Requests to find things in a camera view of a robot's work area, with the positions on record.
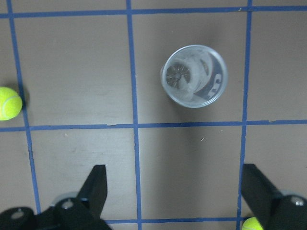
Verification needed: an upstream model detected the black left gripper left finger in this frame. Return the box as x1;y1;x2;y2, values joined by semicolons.
0;165;111;230

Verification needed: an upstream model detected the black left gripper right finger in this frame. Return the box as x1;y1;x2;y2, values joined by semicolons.
241;163;307;230

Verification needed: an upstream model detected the clear plastic tennis ball can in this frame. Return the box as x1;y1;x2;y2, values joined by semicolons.
160;45;228;108

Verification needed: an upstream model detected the yellow tennis ball right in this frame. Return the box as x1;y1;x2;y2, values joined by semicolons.
241;217;263;230

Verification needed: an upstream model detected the yellow Wilson tennis ball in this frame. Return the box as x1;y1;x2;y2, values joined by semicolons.
0;87;23;121

